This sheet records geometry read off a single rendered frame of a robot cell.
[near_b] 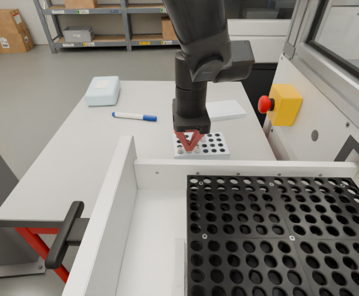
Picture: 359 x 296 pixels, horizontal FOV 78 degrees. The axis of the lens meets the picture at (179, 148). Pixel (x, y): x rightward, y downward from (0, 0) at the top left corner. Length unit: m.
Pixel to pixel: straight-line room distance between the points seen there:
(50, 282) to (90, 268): 1.10
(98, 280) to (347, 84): 0.41
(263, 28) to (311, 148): 0.60
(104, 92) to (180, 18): 0.55
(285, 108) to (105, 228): 0.42
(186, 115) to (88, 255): 0.27
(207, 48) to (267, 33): 0.72
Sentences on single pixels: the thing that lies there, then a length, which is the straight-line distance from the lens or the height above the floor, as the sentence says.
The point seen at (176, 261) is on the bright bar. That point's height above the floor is 0.85.
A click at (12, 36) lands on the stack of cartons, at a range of 4.57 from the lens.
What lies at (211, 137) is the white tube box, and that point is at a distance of 0.54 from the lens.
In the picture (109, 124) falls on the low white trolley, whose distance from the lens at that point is 0.68.
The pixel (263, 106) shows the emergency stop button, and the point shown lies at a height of 0.88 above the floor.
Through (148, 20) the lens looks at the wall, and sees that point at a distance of 4.37.
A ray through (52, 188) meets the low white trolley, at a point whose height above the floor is 0.76.
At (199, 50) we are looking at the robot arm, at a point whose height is 1.04.
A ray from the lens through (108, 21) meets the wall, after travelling 4.44.
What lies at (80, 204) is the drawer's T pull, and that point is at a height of 0.91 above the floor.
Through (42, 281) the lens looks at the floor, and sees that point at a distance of 1.34.
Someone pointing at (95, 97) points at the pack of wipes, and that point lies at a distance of 0.76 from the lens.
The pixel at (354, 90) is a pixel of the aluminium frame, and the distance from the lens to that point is 0.41.
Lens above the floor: 1.12
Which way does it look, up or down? 40 degrees down
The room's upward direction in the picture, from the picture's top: straight up
